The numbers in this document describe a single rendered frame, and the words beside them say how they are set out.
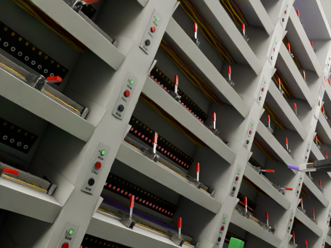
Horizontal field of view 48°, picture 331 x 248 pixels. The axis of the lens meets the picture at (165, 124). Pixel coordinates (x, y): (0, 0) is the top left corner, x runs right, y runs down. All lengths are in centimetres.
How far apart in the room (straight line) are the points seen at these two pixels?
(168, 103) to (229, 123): 51
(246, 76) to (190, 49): 50
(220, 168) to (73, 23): 87
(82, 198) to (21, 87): 30
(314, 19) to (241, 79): 86
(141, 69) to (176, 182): 39
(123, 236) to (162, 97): 41
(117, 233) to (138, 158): 21
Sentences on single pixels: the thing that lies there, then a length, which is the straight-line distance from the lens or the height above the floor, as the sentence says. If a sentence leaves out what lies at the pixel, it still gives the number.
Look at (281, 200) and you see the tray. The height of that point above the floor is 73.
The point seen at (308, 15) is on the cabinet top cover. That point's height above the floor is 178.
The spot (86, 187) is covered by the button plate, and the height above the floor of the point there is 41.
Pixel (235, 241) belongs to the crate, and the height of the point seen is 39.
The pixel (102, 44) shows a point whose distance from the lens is 94.
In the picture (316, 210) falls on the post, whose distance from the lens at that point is 283.
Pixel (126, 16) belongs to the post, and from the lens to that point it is 110.
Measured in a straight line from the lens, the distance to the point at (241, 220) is 164.
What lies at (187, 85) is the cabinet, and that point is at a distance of 153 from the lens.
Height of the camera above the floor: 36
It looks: 16 degrees up
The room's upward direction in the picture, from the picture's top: 20 degrees clockwise
